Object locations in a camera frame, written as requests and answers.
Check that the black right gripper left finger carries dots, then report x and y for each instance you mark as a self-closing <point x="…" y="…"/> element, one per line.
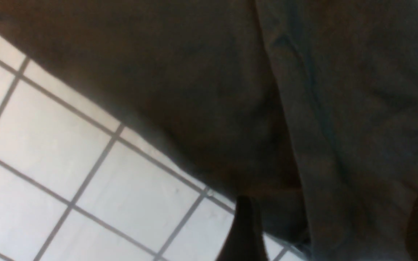
<point x="244" y="241"/>

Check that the gray long-sleeved shirt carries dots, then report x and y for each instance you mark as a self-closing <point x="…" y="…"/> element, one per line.
<point x="310" y="107"/>

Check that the white grid-pattern mat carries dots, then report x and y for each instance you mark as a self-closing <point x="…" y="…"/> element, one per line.
<point x="77" y="185"/>

